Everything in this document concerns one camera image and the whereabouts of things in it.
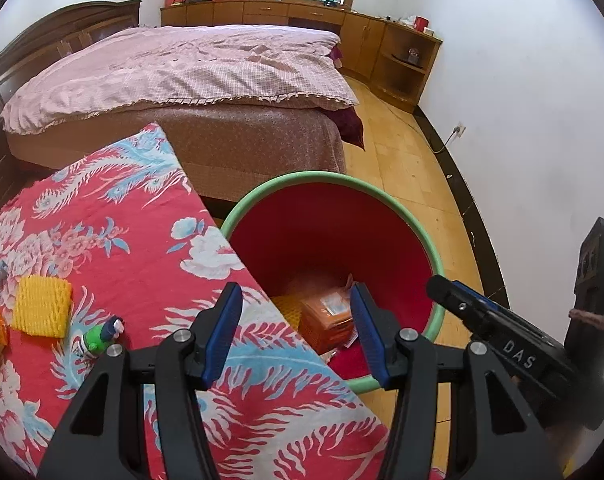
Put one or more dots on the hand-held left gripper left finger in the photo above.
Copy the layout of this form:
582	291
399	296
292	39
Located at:
224	330

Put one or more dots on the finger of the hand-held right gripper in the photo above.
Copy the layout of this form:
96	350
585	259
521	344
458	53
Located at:
457	297

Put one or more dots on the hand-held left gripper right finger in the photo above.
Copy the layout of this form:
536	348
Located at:
369	330

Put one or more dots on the orange cardboard box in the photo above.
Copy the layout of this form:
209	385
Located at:
327	325

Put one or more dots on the red bin with green rim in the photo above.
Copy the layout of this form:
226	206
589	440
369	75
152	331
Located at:
332	230

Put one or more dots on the red floral tablecloth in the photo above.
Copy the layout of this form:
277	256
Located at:
147	280

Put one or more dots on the dark wooden furniture piece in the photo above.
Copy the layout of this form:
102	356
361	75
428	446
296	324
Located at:
594	270

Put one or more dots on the small green toy bottle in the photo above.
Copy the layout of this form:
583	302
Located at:
99	336

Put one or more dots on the brown bed base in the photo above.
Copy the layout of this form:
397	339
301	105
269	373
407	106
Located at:
262	145

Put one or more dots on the maroon cloth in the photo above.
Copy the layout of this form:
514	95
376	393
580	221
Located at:
349	127

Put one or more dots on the small shelf ornament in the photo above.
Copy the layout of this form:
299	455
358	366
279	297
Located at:
414	55

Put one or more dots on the wooden corner shelf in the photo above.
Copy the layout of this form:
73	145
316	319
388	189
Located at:
382	60

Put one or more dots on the pink checked quilt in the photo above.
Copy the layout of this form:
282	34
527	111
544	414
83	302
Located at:
182	70

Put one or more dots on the small red box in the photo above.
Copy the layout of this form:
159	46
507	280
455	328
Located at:
421	23

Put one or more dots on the wooden window cabinet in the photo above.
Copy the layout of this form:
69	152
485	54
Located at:
262	12

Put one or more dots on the dark wooden headboard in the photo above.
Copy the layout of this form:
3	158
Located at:
42	35

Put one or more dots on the white wall socket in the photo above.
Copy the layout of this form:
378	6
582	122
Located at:
459	130

